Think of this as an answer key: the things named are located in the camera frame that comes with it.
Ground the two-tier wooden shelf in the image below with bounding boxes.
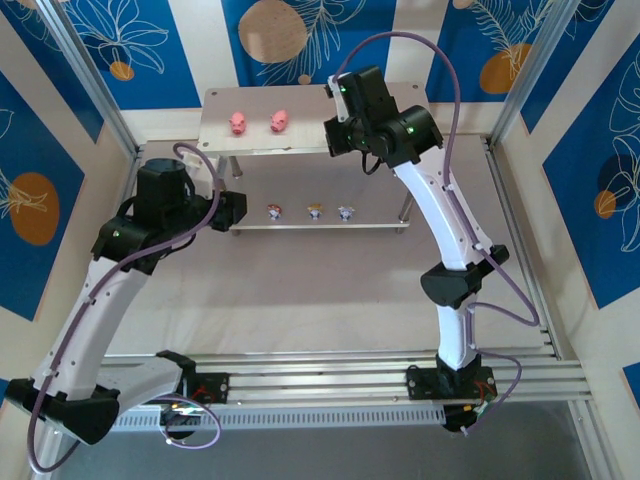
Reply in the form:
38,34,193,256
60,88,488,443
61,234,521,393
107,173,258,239
196,83,437,235

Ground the aluminium side rail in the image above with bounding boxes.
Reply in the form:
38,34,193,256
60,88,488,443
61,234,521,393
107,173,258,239
482,139,559,354
82,144,146,361

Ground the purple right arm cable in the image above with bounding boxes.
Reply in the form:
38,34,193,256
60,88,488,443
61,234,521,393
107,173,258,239
337,30,543,437

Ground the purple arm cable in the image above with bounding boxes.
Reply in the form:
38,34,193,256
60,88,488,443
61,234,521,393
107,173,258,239
25,142,225,475
337,30,543,437

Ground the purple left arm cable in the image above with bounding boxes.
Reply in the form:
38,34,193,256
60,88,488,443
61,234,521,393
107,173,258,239
25,142,225,475

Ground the aluminium frame post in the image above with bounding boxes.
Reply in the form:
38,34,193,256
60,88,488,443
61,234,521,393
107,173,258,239
34,0,144,159
489,0,589,149

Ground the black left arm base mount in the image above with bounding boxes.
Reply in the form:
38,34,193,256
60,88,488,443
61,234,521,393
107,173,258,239
192,372,231,405

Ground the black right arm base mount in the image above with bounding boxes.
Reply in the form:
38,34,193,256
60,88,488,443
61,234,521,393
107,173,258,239
405,364,498,401

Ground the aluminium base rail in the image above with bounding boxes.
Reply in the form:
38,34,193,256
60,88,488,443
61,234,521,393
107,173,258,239
99,349,594,407

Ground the grey slotted cable duct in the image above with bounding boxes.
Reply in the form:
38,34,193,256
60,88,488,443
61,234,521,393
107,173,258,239
107,403,447,434

